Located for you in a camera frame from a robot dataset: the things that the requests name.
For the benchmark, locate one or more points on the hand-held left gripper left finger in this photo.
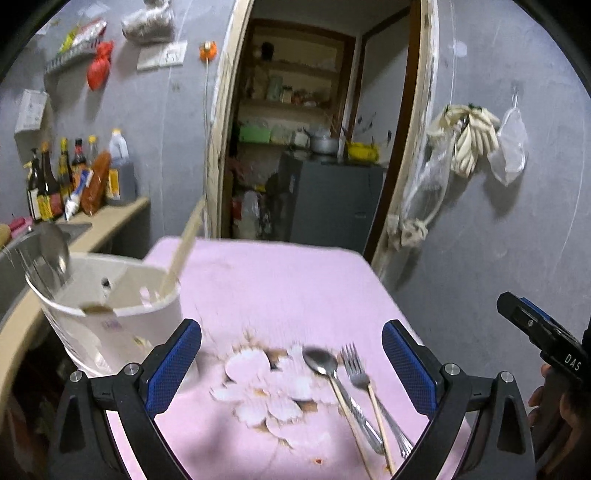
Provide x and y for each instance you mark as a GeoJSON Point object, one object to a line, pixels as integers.
{"type": "Point", "coordinates": [173, 364]}

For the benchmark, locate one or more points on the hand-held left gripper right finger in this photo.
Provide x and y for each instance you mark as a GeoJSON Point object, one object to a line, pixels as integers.
{"type": "Point", "coordinates": [408, 367]}

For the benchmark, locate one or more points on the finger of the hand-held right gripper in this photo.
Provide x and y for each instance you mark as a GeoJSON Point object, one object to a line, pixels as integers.
{"type": "Point", "coordinates": [521, 318]}
{"type": "Point", "coordinates": [538, 311]}

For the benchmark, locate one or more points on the metal fork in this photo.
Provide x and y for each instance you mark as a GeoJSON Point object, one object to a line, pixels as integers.
{"type": "Point", "coordinates": [355, 364]}

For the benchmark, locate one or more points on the wooden chopstick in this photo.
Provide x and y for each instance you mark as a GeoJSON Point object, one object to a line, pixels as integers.
{"type": "Point", "coordinates": [191, 228]}
{"type": "Point", "coordinates": [171, 274]}
{"type": "Point", "coordinates": [353, 429]}
{"type": "Point", "coordinates": [381, 429]}

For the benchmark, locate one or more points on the white plastic utensil basket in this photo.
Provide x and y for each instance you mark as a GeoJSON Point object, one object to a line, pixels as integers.
{"type": "Point", "coordinates": [120, 318]}

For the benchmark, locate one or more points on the person's right hand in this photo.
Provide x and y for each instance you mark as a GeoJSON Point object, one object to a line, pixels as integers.
{"type": "Point", "coordinates": [575, 410]}

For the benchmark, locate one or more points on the pink floral tablecloth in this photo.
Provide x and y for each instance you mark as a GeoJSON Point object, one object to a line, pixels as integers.
{"type": "Point", "coordinates": [277, 286]}

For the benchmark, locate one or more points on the beige kitchen counter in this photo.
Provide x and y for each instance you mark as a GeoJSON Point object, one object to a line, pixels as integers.
{"type": "Point", "coordinates": [115, 217]}

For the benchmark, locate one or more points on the clear hanging plastic bag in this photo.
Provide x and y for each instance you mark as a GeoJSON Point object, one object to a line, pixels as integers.
{"type": "Point", "coordinates": [508, 147]}

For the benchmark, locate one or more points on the clear plastic bottle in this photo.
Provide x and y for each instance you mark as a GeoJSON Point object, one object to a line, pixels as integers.
{"type": "Point", "coordinates": [250, 210]}

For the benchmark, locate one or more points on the grey cabinet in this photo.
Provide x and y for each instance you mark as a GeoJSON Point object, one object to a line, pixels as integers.
{"type": "Point", "coordinates": [332, 203]}

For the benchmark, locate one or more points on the cream rubber gloves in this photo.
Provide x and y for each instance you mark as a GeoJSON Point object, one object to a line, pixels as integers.
{"type": "Point", "coordinates": [471, 143]}

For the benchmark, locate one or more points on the stainless steel sink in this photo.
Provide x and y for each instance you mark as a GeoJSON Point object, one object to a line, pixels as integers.
{"type": "Point", "coordinates": [9, 272]}

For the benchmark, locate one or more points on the white and blue packet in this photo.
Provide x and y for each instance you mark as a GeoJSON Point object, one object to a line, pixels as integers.
{"type": "Point", "coordinates": [76, 198]}

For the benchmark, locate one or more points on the orange noodle packet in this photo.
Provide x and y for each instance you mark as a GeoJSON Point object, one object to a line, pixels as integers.
{"type": "Point", "coordinates": [97, 184]}

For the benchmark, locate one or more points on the large dark oil jug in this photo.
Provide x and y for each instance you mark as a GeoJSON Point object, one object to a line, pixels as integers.
{"type": "Point", "coordinates": [121, 170]}

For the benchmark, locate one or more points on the pink sponge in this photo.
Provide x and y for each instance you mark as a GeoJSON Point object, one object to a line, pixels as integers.
{"type": "Point", "coordinates": [19, 226]}

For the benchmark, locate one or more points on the yellow label sauce bottle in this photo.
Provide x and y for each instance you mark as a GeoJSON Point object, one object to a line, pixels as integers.
{"type": "Point", "coordinates": [50, 194]}

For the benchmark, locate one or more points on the yellowish scrubber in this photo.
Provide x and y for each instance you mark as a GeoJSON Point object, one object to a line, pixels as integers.
{"type": "Point", "coordinates": [3, 235]}

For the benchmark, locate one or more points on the yellow bowl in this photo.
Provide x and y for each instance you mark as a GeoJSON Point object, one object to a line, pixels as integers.
{"type": "Point", "coordinates": [362, 152]}

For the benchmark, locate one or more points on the black capped sauce bottle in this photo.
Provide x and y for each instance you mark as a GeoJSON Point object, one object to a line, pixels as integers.
{"type": "Point", "coordinates": [33, 194]}

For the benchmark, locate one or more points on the yellow capped sauce bottle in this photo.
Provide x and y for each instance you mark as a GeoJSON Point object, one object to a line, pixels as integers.
{"type": "Point", "coordinates": [64, 170]}

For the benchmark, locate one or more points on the red capped sauce bottle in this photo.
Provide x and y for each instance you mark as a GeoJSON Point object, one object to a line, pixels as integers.
{"type": "Point", "coordinates": [79, 159]}

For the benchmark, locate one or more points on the clear yellow capped bottle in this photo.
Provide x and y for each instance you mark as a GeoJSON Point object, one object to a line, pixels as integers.
{"type": "Point", "coordinates": [93, 147]}

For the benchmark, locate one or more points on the metal cooking pot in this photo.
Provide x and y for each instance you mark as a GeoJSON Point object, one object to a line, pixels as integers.
{"type": "Point", "coordinates": [323, 144]}

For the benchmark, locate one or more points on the green box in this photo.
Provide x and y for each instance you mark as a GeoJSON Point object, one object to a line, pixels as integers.
{"type": "Point", "coordinates": [254, 133]}

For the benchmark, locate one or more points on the red plastic bag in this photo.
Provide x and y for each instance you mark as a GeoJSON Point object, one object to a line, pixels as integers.
{"type": "Point", "coordinates": [99, 69]}

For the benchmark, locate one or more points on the orange plug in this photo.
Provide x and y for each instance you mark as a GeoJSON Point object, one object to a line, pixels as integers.
{"type": "Point", "coordinates": [208, 50]}

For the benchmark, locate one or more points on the wooden shelf unit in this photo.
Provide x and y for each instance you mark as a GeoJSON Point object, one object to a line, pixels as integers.
{"type": "Point", "coordinates": [295, 64]}

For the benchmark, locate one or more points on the colourful seasoning packets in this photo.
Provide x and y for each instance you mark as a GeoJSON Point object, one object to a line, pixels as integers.
{"type": "Point", "coordinates": [83, 34]}

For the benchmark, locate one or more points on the clear bag of dried goods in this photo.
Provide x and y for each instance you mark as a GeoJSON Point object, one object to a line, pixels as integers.
{"type": "Point", "coordinates": [147, 23]}

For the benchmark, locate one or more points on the wall hook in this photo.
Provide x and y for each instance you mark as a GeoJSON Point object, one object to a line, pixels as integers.
{"type": "Point", "coordinates": [514, 94]}

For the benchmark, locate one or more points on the wooden door frame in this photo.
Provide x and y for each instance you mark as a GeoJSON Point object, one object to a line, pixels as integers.
{"type": "Point", "coordinates": [221, 115]}

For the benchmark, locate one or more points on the white slotted wall holder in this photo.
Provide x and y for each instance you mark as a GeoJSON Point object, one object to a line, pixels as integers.
{"type": "Point", "coordinates": [31, 110]}

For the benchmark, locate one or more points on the white wall socket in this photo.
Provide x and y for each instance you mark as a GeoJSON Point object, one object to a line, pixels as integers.
{"type": "Point", "coordinates": [164, 55]}

